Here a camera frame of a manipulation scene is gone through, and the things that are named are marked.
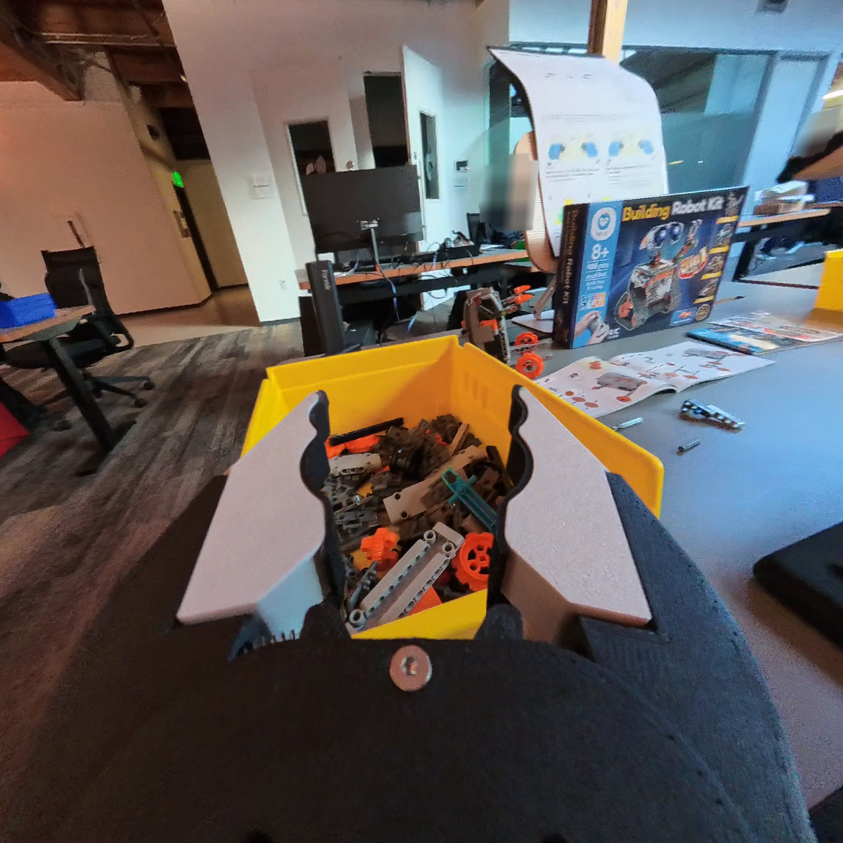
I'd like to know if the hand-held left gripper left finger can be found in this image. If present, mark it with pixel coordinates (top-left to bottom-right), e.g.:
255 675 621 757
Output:
177 390 334 649

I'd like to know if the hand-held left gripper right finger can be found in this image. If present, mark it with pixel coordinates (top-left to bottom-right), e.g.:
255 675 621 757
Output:
498 385 654 649

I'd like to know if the light grey frame piece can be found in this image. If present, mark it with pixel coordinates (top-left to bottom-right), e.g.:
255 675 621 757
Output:
347 525 465 632

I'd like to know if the pile of building pieces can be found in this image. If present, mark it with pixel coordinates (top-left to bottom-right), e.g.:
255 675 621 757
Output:
323 414 517 636

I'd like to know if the grey beam with blue pin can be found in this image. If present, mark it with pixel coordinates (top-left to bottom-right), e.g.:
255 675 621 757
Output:
679 398 746 433

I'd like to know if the yellow plastic bin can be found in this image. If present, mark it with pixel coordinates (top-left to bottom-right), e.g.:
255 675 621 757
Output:
241 334 665 642

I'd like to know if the grey desk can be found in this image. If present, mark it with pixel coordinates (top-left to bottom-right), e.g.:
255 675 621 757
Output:
508 261 843 807

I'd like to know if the orange gear wheel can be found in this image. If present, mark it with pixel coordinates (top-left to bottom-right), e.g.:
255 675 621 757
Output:
454 530 500 591
357 526 401 571

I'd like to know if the blue separator tool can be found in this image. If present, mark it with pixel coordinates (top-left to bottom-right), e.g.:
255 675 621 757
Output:
440 469 501 532

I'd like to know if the open white instruction booklet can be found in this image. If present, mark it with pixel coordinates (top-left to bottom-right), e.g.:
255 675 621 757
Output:
533 339 777 421

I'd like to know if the grey orange robot model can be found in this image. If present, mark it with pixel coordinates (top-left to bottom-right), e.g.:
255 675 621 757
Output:
460 282 545 382

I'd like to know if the dark office table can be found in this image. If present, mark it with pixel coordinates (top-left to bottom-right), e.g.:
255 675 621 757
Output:
0 305 135 478

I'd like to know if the black office chair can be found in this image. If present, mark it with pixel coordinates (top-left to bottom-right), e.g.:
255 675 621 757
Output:
39 245 156 411

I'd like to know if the blue toy robot box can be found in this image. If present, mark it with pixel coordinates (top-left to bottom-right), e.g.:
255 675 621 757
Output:
552 185 750 351

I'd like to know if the white orange booklet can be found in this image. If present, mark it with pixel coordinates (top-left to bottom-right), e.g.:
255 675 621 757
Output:
718 311 843 347

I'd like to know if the long wooden office table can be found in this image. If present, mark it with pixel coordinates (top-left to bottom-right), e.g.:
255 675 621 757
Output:
295 245 530 359

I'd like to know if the blue storage bin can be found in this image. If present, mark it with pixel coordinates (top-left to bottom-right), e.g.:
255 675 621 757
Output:
0 292 61 331

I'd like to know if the black computer monitor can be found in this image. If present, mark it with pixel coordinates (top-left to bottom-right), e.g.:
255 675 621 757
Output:
299 164 426 260

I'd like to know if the yellow flat object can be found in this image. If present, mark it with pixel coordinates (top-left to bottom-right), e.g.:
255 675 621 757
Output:
812 249 843 314

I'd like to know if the white printed instruction poster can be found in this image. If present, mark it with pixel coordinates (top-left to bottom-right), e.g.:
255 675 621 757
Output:
486 48 670 254

